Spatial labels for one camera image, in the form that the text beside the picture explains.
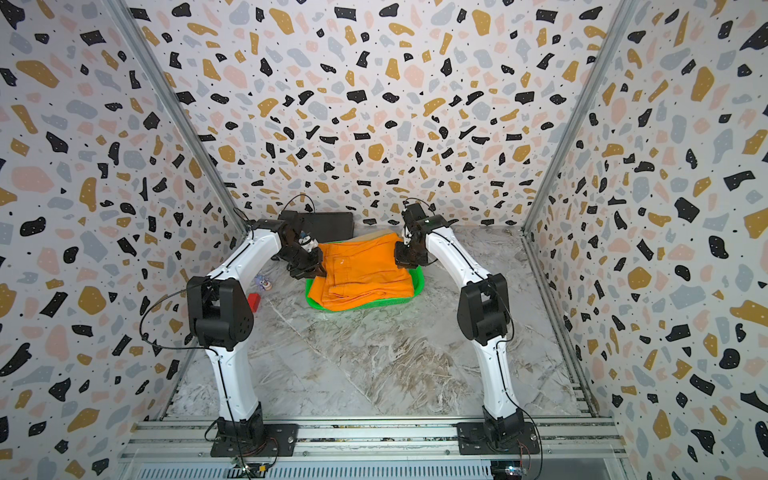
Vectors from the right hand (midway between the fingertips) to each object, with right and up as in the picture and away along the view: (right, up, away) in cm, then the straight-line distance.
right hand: (399, 262), depth 95 cm
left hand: (-22, -3, -2) cm, 22 cm away
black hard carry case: (-32, +14, +25) cm, 43 cm away
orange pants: (-12, -3, -2) cm, 13 cm away
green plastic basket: (+6, -5, -2) cm, 8 cm away
